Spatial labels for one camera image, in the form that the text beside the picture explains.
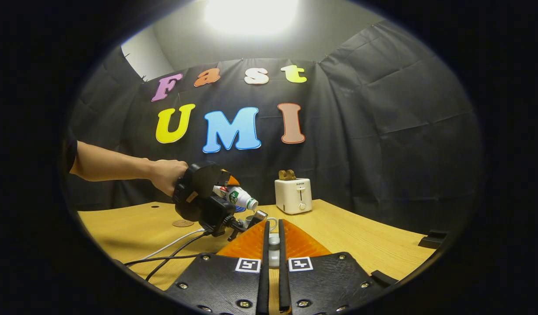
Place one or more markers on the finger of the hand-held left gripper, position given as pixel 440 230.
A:
pixel 232 180

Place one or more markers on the round wooden coaster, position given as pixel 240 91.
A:
pixel 183 223

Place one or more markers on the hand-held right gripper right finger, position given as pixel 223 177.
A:
pixel 284 288

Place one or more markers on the white toaster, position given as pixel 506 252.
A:
pixel 293 196

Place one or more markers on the white water bottle green label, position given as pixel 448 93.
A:
pixel 238 196

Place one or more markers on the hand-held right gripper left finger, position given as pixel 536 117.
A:
pixel 263 288

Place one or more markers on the black backdrop cloth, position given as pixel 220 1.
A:
pixel 382 131

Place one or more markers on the blue folded towel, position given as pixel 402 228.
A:
pixel 240 209

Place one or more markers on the black plastic bracket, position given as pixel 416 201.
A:
pixel 433 240

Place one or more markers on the brown toast slice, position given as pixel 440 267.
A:
pixel 283 175
pixel 291 175

